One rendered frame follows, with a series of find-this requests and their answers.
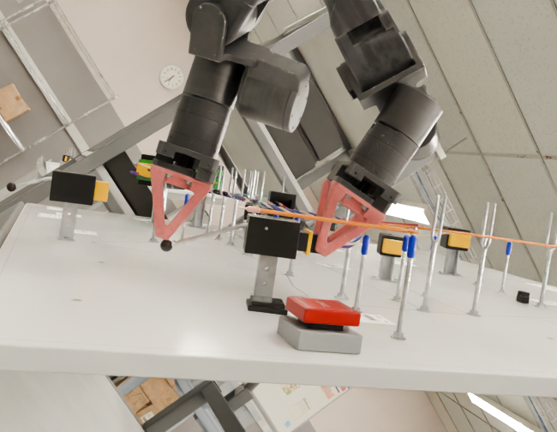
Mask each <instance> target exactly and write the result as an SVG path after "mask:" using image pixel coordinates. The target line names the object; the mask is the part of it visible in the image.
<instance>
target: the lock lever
mask: <svg viewBox="0 0 557 432"><path fill-rule="evenodd" d="M247 225H248V223H243V224H239V225H233V226H230V227H227V228H224V229H220V230H217V231H211V232H208V233H204V234H200V235H197V236H194V237H188V238H184V239H181V240H177V241H176V240H173V242H172V244H171V245H172V248H174V247H175V246H176V245H179V244H183V243H189V242H193V241H196V240H199V239H202V238H206V237H212V236H216V235H219V234H222V233H226V232H229V231H234V230H237V229H241V228H247Z"/></svg>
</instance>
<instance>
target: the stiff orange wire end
mask: <svg viewBox="0 0 557 432"><path fill-rule="evenodd" d="M237 208H241V209H246V210H247V211H248V212H251V213H270V214H276V215H282V216H288V217H294V218H300V219H312V220H319V221H325V222H331V223H337V224H343V225H354V226H361V227H368V228H374V229H380V230H386V231H397V232H403V233H411V234H420V231H413V230H412V229H403V228H397V227H391V226H384V225H373V224H367V223H361V222H354V221H348V220H342V219H330V218H324V217H318V216H312V215H306V214H300V213H287V212H281V211H275V210H269V209H263V208H260V207H252V206H248V207H237Z"/></svg>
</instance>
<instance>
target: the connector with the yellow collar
mask: <svg viewBox="0 0 557 432"><path fill-rule="evenodd" d="M318 234H319V233H313V238H312V243H311V249H310V253H316V254H319V253H318V252H316V251H315V245H316V241H317V237H318ZM307 244H308V233H307V232H306V231H300V234H299V239H298V245H297V251H303V252H306V249H307Z"/></svg>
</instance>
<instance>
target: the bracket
mask: <svg viewBox="0 0 557 432"><path fill-rule="evenodd" d="M277 264H278V257H274V256H267V255H259V257H258V263H257V268H256V275H255V286H254V291H251V292H250V294H251V295H253V296H260V297H273V287H274V282H275V276H276V270H277ZM266 267H268V269H265V268H266ZM264 282H266V283H265V284H263V283H264Z"/></svg>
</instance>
